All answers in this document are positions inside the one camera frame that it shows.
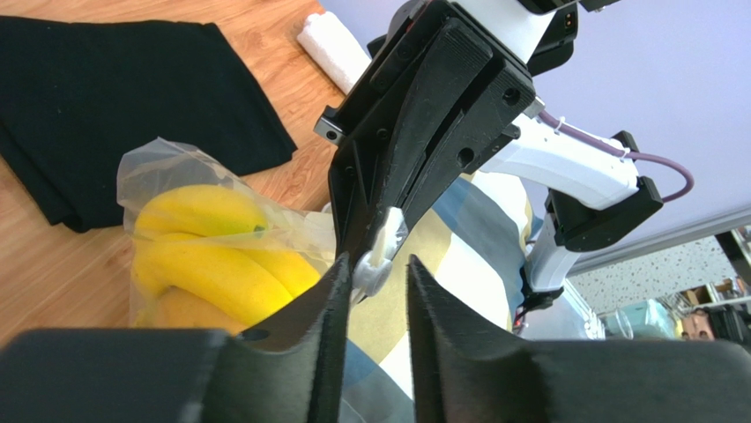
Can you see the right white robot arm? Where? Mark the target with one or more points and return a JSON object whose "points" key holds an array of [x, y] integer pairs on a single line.
{"points": [[595, 194]]}

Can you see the yellow fake bananas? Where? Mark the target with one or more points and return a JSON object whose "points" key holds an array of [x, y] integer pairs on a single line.
{"points": [[207, 256]]}

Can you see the white rolled towel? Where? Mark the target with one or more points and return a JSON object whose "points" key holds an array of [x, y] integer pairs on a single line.
{"points": [[335, 50]]}

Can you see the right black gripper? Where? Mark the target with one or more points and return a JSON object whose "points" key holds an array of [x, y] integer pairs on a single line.
{"points": [[438, 100]]}

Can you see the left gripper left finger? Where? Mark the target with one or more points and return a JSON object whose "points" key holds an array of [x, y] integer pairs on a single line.
{"points": [[288, 368]]}

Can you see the clear zip top bag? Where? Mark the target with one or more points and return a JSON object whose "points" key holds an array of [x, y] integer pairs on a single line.
{"points": [[161, 165]]}

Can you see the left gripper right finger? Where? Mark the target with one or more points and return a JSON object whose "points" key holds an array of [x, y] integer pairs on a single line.
{"points": [[467, 369]]}

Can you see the plaid checkered pillow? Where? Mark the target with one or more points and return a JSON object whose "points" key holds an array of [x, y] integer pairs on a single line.
{"points": [[457, 270]]}

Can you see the black folded cloth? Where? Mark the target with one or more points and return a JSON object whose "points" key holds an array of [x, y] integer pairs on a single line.
{"points": [[75, 97]]}

